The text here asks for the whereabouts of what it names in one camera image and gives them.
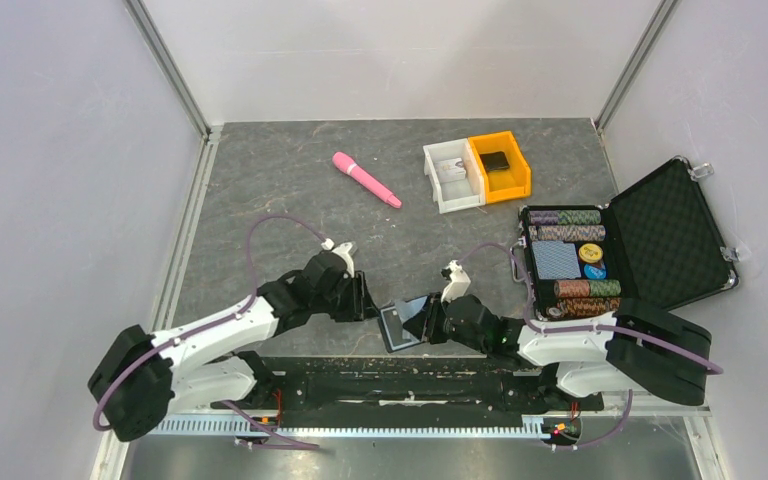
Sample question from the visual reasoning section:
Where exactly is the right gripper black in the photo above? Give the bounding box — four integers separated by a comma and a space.
402, 292, 488, 355

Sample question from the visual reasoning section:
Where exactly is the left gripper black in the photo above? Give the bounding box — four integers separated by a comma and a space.
312, 270, 381, 322

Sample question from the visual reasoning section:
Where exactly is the black leather card holder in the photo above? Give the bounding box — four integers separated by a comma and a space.
378, 295, 428, 353

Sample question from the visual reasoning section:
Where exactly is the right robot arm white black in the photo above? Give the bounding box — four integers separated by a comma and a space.
400, 295, 724, 408

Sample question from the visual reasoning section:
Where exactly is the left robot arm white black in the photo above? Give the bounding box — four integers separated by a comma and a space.
88, 242, 378, 442

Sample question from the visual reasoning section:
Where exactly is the blue playing card deck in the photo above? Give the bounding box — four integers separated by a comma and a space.
532, 241, 581, 280

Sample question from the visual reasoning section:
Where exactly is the card in white bin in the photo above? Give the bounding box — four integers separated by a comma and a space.
435, 158, 467, 183

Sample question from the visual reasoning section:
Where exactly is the white plastic bin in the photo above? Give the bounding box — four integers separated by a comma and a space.
423, 138, 486, 214

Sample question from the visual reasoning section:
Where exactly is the pink wand massager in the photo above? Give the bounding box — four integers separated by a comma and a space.
332, 152, 402, 209

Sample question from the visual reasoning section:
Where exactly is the top poker chip row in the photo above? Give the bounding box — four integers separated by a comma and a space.
528, 210, 602, 226

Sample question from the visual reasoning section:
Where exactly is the poker chip row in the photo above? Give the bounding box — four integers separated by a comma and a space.
528, 210, 602, 226
528, 225, 607, 242
545, 297, 622, 319
553, 279, 622, 298

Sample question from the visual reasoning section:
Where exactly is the bottom poker chip row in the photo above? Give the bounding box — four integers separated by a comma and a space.
545, 297, 622, 319

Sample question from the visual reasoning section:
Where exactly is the lower poker chip row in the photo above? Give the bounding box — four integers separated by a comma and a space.
553, 279, 622, 298

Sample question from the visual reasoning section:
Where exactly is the orange plastic bin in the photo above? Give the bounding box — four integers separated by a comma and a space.
467, 131, 532, 204

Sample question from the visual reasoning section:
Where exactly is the black object in orange bin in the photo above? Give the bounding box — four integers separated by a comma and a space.
479, 151, 510, 173

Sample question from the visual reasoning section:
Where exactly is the blue dealer chip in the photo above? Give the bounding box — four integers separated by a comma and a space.
583, 263, 607, 280

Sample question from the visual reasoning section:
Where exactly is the yellow dealer chip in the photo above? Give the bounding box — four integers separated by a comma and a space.
578, 243, 604, 264

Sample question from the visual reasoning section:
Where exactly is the black poker chip case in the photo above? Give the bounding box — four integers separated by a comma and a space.
519, 156, 739, 320

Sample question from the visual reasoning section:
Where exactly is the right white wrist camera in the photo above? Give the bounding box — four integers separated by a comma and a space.
441, 260, 471, 303

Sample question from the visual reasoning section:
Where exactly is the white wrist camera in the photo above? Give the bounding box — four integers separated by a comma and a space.
321, 238, 356, 278
441, 260, 471, 303

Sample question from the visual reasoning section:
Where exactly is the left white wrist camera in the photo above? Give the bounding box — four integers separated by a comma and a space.
321, 238, 356, 278

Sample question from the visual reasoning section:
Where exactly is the white cable duct strip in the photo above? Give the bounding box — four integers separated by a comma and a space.
149, 414, 550, 441

